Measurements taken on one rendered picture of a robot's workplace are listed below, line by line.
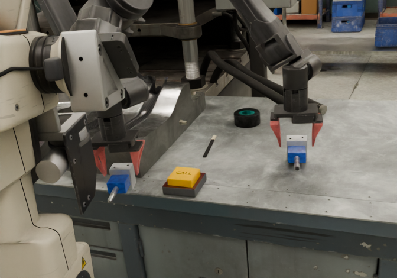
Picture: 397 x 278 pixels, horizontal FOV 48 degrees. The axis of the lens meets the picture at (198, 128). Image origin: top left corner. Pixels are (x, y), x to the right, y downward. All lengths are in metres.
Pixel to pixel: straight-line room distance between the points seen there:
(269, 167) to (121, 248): 0.46
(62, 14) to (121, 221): 0.53
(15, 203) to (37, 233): 0.07
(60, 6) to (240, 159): 0.57
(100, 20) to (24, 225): 0.36
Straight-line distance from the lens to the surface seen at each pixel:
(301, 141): 1.13
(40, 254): 0.80
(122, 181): 1.04
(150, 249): 1.23
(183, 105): 1.35
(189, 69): 1.78
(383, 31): 4.68
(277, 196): 1.00
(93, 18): 0.68
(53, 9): 1.07
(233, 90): 2.14
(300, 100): 1.07
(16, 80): 0.65
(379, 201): 1.00
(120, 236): 1.25
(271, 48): 1.05
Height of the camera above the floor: 1.32
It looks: 22 degrees down
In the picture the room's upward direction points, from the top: 6 degrees counter-clockwise
